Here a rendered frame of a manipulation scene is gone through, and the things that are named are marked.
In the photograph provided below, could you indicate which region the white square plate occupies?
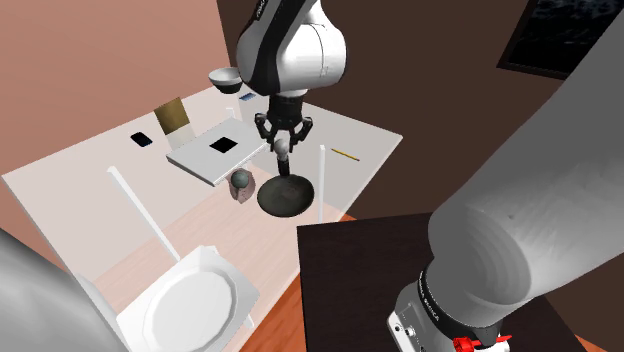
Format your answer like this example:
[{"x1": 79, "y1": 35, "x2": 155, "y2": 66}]
[{"x1": 115, "y1": 244, "x2": 262, "y2": 352}]

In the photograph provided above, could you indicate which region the grey rounded object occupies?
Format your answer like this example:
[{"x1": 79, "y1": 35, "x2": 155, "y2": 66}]
[{"x1": 0, "y1": 227, "x2": 129, "y2": 352}]

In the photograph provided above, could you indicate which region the dark round plate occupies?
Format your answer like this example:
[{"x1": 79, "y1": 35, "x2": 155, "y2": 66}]
[{"x1": 256, "y1": 173, "x2": 316, "y2": 220}]

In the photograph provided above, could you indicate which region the dark stem with grey knob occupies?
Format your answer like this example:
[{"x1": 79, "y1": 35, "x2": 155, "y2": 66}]
[{"x1": 272, "y1": 138, "x2": 292, "y2": 178}]

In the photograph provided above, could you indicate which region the white table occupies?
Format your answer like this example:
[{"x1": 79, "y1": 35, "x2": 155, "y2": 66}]
[{"x1": 0, "y1": 85, "x2": 404, "y2": 352}]

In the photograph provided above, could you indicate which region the white bowl dark outside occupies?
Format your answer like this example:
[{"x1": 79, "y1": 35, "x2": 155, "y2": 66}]
[{"x1": 207, "y1": 66, "x2": 244, "y2": 96}]

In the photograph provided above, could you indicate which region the dark framed wall picture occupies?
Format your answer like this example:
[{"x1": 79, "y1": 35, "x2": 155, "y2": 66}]
[{"x1": 495, "y1": 0, "x2": 624, "y2": 82}]

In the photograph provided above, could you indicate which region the dark blue phone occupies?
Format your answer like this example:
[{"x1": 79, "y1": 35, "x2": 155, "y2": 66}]
[{"x1": 129, "y1": 130, "x2": 154, "y2": 149}]

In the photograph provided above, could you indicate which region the olive brown box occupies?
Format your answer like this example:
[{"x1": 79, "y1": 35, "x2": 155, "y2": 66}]
[{"x1": 152, "y1": 96, "x2": 197, "y2": 150}]

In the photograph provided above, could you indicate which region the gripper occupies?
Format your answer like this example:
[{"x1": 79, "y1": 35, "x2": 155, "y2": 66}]
[{"x1": 253, "y1": 94, "x2": 315, "y2": 153}]

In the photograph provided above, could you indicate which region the white slab with black square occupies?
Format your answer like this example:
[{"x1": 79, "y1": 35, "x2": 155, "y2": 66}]
[{"x1": 165, "y1": 116, "x2": 270, "y2": 188}]

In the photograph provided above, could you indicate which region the pink pot with grey ball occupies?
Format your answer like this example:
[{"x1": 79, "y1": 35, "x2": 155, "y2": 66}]
[{"x1": 228, "y1": 168, "x2": 257, "y2": 205}]

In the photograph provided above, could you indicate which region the yellow pencil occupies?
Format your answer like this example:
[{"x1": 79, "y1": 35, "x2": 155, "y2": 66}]
[{"x1": 330, "y1": 147, "x2": 361, "y2": 163}]

